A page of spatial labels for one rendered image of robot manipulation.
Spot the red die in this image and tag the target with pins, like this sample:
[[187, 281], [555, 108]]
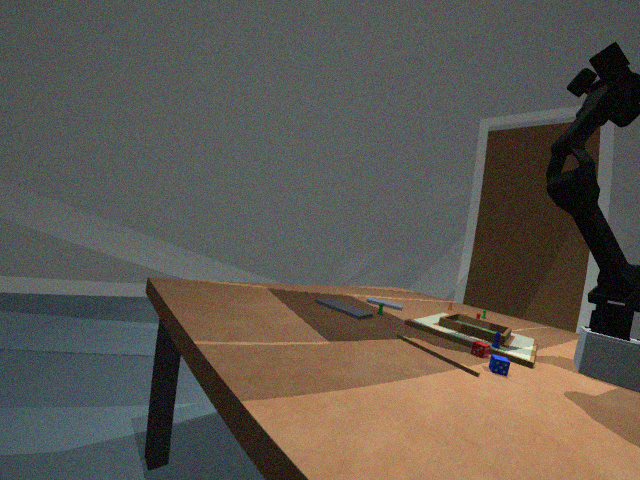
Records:
[[481, 349]]

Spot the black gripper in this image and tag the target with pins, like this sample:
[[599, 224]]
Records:
[[623, 116]]

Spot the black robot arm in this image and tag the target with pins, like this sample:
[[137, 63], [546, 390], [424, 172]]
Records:
[[577, 192]]

